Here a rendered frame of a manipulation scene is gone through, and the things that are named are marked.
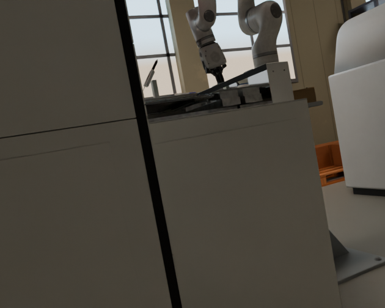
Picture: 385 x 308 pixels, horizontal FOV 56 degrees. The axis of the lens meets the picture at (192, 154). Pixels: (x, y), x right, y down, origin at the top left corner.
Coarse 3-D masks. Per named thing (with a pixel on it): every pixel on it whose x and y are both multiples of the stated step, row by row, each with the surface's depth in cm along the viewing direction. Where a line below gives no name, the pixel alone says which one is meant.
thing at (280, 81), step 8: (272, 64) 122; (280, 64) 124; (272, 72) 122; (280, 72) 124; (288, 72) 125; (272, 80) 122; (280, 80) 124; (288, 80) 125; (272, 88) 122; (280, 88) 123; (288, 88) 125; (272, 96) 122; (280, 96) 123; (288, 96) 125
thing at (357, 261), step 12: (336, 240) 188; (336, 252) 187; (348, 252) 190; (360, 252) 188; (336, 264) 179; (348, 264) 176; (360, 264) 174; (372, 264) 171; (384, 264) 172; (348, 276) 163
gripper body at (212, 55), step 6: (204, 48) 154; (210, 48) 155; (216, 48) 156; (204, 54) 154; (210, 54) 155; (216, 54) 156; (222, 54) 158; (204, 60) 155; (210, 60) 155; (216, 60) 156; (222, 60) 157; (204, 66) 159; (210, 66) 155; (216, 66) 156
